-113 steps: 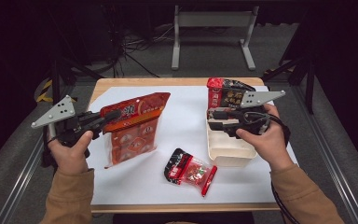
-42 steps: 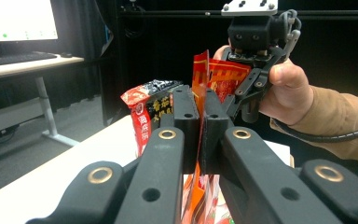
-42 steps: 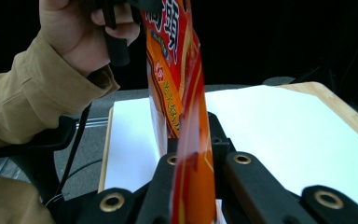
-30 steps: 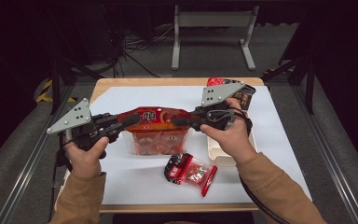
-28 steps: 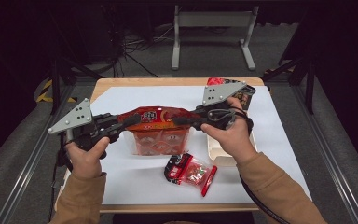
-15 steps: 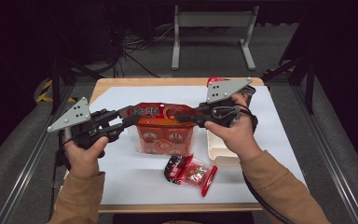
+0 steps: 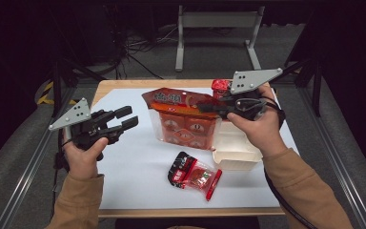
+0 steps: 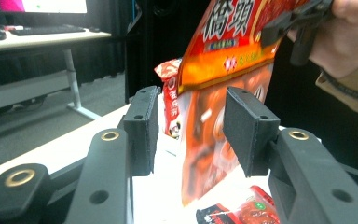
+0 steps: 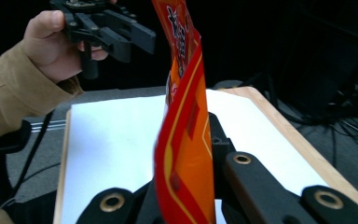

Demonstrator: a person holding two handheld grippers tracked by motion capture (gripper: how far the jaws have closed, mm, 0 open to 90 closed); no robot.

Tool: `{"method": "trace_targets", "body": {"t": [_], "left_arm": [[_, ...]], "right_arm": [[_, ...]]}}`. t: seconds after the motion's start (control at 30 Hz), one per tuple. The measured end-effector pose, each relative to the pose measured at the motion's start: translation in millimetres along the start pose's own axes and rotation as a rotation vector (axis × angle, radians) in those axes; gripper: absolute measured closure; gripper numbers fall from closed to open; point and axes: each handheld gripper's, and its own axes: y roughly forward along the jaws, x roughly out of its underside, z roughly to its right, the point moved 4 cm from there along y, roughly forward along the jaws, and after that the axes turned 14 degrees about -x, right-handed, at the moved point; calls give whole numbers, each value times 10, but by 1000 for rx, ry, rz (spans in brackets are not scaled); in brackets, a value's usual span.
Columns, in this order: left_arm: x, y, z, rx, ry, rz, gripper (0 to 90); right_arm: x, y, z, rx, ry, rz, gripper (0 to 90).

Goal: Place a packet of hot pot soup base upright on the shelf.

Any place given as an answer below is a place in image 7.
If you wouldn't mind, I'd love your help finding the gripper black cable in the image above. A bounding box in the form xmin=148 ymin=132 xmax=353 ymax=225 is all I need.
xmin=260 ymin=94 xmax=319 ymax=229
xmin=51 ymin=127 xmax=77 ymax=218

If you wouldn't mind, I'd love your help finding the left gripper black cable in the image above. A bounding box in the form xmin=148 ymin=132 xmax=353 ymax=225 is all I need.
xmin=51 ymin=127 xmax=77 ymax=218

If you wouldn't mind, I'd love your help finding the wooden table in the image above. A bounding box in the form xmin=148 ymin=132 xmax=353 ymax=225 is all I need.
xmin=90 ymin=78 xmax=299 ymax=219

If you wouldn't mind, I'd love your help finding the small red and black packet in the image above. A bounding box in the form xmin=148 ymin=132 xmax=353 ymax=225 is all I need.
xmin=167 ymin=151 xmax=223 ymax=202

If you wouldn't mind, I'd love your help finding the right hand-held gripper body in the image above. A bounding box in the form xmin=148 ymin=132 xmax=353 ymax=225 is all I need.
xmin=223 ymin=67 xmax=284 ymax=123

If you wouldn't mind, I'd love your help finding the aluminium floor rail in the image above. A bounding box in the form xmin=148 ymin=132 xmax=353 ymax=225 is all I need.
xmin=0 ymin=85 xmax=77 ymax=229
xmin=298 ymin=85 xmax=366 ymax=229

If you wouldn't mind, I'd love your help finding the person's right hand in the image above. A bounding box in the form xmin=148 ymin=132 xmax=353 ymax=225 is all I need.
xmin=227 ymin=85 xmax=289 ymax=159

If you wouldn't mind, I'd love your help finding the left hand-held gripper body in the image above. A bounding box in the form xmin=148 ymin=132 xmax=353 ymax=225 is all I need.
xmin=48 ymin=97 xmax=124 ymax=162

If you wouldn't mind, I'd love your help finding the white metal stand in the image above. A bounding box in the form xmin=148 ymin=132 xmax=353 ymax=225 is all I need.
xmin=174 ymin=4 xmax=266 ymax=73

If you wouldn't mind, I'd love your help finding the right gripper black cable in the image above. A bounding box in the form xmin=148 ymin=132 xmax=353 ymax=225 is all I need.
xmin=260 ymin=94 xmax=319 ymax=229

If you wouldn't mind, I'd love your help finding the white divided plastic container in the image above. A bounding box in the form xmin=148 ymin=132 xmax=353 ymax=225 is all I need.
xmin=211 ymin=119 xmax=265 ymax=172

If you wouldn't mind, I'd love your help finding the person's left hand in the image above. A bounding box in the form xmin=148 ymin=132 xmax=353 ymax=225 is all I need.
xmin=61 ymin=136 xmax=110 ymax=181

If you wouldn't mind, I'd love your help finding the bundle of floor cables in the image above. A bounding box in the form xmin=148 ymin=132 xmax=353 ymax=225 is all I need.
xmin=106 ymin=6 xmax=185 ymax=80

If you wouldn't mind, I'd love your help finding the white table mat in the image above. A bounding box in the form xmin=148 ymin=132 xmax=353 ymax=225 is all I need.
xmin=90 ymin=87 xmax=300 ymax=211

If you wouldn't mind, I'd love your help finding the large orange seasoning packet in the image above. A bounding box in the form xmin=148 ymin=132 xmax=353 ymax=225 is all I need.
xmin=141 ymin=87 xmax=224 ymax=152

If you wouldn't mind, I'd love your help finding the black tripod stand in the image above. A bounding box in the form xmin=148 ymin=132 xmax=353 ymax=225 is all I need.
xmin=266 ymin=47 xmax=327 ymax=117
xmin=46 ymin=53 xmax=108 ymax=118

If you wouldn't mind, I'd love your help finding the red and black seasoning packet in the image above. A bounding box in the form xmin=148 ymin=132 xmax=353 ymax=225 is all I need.
xmin=211 ymin=78 xmax=234 ymax=101

